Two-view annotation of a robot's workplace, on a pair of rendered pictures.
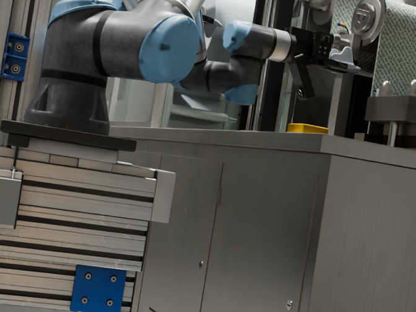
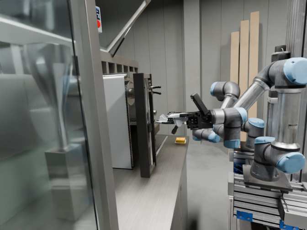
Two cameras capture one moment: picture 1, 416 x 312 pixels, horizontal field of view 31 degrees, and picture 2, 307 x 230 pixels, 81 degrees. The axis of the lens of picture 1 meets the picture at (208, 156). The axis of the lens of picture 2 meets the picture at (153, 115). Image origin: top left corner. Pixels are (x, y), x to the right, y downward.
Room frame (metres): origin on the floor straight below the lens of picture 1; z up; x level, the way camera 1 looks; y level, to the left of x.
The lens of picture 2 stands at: (2.95, 0.50, 1.39)
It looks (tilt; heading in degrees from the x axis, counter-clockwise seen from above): 10 degrees down; 219
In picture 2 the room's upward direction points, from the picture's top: 3 degrees counter-clockwise
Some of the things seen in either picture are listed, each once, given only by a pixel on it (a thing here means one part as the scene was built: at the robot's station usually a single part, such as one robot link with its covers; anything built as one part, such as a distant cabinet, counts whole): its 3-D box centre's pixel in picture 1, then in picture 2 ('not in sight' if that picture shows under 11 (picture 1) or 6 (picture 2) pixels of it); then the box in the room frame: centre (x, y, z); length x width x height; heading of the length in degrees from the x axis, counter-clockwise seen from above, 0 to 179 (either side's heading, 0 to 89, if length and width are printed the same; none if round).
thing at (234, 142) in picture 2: not in sight; (230, 135); (2.06, 0.26, 1.12); 0.11 x 0.08 x 0.11; 41
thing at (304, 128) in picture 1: (307, 130); (180, 140); (1.72, -0.22, 0.91); 0.07 x 0.07 x 0.02; 24
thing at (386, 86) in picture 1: (385, 89); not in sight; (1.84, -0.41, 1.05); 0.04 x 0.04 x 0.04
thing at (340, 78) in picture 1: (338, 90); not in sight; (1.98, -0.32, 1.05); 0.06 x 0.05 x 0.31; 114
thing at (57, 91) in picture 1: (70, 103); (255, 140); (1.32, 0.26, 0.87); 0.15 x 0.15 x 0.10
